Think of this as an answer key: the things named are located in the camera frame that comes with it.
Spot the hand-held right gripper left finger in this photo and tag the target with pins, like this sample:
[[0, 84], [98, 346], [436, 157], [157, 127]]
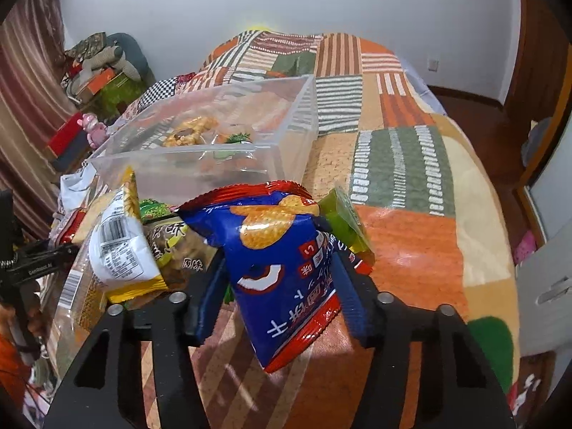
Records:
[[208, 304]]

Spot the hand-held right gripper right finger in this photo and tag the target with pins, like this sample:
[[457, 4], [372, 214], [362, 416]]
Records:
[[353, 304]]

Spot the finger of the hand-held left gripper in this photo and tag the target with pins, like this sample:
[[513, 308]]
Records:
[[53, 250]]

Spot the blue potato chip bag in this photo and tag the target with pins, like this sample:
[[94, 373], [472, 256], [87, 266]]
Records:
[[286, 277]]

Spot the clear plastic container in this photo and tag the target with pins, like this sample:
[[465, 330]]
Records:
[[290, 143]]

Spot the person's left forearm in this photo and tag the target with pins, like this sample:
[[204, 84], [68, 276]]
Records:
[[9, 366]]

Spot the clear packet of fried snacks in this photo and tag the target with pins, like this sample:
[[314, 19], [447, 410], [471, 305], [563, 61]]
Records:
[[190, 129]]

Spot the person's left hand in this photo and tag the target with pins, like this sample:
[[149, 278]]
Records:
[[36, 324]]

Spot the clear nut snack packet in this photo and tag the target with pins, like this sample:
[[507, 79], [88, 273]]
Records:
[[174, 250]]

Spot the white plastic bag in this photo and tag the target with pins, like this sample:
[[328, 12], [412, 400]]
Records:
[[76, 187]]

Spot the white and yellow snack packet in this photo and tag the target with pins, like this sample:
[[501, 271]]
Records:
[[120, 250]]

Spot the green translucent candy packet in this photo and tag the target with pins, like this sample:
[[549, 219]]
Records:
[[346, 223]]

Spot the dark grey box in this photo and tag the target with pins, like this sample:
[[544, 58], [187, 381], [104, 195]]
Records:
[[73, 154]]

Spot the red box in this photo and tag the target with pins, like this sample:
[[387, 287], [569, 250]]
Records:
[[67, 132]]

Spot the pink toy figure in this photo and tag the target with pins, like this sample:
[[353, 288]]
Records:
[[94, 129]]

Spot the striped brown curtain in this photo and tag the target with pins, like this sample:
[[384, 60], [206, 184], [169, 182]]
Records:
[[27, 98]]

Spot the orange box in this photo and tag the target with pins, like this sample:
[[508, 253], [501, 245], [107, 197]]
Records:
[[102, 82]]

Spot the pink slipper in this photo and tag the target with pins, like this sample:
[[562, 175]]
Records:
[[523, 246]]

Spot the white cabinet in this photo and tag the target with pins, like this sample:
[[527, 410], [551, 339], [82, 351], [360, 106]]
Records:
[[545, 286]]

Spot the checkered patchwork cloth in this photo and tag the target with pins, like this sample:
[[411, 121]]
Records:
[[161, 89]]

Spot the red printed cloth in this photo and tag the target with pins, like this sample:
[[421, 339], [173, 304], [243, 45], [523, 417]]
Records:
[[529, 393]]

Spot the camouflage cloth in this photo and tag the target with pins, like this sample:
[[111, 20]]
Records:
[[87, 47]]

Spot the grey plush toy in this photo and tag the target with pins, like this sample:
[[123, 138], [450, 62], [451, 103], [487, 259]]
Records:
[[120, 56]]

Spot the pale lilac bed sheet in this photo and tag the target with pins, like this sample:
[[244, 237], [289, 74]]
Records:
[[424, 94]]

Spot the grey blue cloth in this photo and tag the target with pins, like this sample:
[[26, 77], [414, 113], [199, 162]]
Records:
[[538, 138]]

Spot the yellow pillow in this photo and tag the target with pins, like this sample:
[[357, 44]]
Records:
[[254, 29]]

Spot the brown wooden door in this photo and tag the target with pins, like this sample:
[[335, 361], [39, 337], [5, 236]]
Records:
[[536, 53]]

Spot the white wall socket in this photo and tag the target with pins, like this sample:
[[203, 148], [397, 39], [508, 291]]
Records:
[[432, 65]]

